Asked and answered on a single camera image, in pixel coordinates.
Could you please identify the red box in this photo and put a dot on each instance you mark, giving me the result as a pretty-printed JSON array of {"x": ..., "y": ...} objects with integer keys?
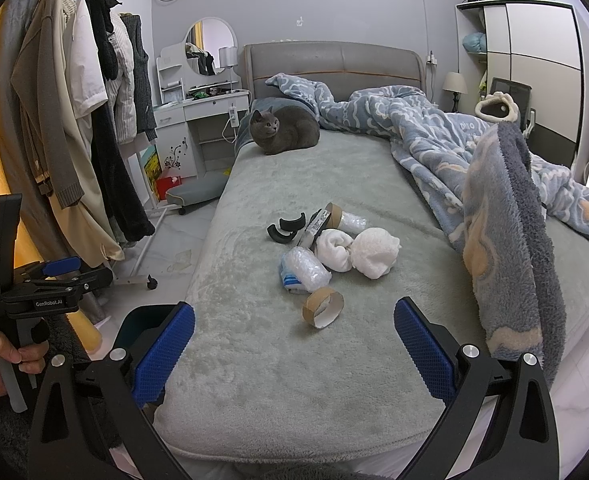
[{"x": 163, "y": 184}]

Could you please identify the dark grey vest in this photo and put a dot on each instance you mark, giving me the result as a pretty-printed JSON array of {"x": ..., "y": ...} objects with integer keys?
[{"x": 145, "y": 120}]

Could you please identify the grey upholstered headboard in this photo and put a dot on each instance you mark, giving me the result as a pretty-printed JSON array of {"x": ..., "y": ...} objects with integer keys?
[{"x": 343, "y": 66}]

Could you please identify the black curved plastic piece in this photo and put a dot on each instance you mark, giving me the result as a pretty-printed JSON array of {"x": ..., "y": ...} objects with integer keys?
[
  {"x": 280, "y": 237},
  {"x": 293, "y": 226}
]

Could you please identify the bubble wrap bundle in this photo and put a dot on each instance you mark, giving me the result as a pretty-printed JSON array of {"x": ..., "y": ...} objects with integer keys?
[{"x": 301, "y": 272}]

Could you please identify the silver foil packet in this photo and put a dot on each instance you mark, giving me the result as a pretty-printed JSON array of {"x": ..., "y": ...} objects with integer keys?
[{"x": 316, "y": 225}]

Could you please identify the bedside lamp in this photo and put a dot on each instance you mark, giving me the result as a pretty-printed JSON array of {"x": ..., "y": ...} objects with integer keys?
[{"x": 455, "y": 83}]

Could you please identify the white clothes rack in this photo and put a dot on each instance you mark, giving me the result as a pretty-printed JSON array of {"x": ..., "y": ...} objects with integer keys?
[{"x": 116, "y": 232}]

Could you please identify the round vanity mirror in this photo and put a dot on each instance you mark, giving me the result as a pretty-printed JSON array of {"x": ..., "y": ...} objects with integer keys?
[{"x": 203, "y": 43}]

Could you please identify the grey knit cardigan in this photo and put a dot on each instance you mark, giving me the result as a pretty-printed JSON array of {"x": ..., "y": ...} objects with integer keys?
[{"x": 34, "y": 81}]

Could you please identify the dark green trash bin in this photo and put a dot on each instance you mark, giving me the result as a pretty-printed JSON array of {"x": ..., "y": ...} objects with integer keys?
[{"x": 142, "y": 324}]

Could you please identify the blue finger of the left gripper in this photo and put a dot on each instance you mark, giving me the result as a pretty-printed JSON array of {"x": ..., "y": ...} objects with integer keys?
[
  {"x": 51, "y": 269},
  {"x": 69, "y": 289}
]

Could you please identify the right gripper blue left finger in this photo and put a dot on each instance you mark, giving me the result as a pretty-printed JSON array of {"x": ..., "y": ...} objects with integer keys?
[{"x": 150, "y": 374}]

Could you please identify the grey cat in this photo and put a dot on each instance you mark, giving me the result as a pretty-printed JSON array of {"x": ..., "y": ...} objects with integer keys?
[{"x": 289, "y": 128}]

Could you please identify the white wardrobe with black trim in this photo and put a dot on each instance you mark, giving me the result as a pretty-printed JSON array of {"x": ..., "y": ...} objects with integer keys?
[{"x": 536, "y": 43}]

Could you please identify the white quilted jacket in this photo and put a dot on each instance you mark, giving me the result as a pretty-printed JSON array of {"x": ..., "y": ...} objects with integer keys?
[{"x": 120, "y": 90}]

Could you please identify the white shirt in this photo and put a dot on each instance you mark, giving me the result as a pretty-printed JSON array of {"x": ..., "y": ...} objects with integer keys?
[{"x": 84, "y": 76}]

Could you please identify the black garment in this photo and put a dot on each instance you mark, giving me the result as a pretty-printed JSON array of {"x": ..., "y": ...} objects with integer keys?
[{"x": 123, "y": 206}]

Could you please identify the blue patterned fleece blanket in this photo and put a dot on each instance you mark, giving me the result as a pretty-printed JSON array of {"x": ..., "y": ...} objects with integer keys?
[{"x": 490, "y": 195}]

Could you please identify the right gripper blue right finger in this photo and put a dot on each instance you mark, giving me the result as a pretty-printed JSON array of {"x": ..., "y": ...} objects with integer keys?
[{"x": 431, "y": 347}]

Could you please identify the beige coat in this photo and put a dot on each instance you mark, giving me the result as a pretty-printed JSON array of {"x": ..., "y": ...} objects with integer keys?
[{"x": 59, "y": 84}]

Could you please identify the bed with grey sheet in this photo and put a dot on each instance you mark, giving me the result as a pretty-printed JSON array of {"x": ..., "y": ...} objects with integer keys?
[{"x": 291, "y": 361}]

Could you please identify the white power strip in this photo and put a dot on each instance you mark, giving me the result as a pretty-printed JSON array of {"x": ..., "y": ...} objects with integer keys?
[{"x": 233, "y": 116}]

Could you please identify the cardboard tape roll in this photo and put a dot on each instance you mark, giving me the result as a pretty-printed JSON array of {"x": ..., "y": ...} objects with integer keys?
[{"x": 322, "y": 308}]

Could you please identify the grey floor cushion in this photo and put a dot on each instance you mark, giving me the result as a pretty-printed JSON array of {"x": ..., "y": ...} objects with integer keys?
[{"x": 197, "y": 191}]

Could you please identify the white dressing table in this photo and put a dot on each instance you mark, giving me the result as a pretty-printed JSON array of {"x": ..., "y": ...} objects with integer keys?
[{"x": 194, "y": 135}]

